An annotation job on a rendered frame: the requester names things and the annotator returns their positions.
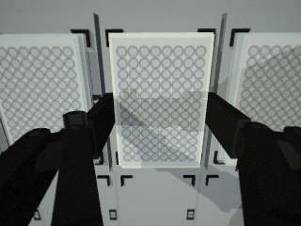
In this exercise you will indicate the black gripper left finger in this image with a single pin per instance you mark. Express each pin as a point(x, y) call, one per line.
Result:
point(22, 186)

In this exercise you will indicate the light grey deck plate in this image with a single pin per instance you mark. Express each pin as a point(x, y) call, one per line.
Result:
point(64, 6)

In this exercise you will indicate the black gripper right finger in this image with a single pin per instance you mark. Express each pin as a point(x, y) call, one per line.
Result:
point(268, 163)

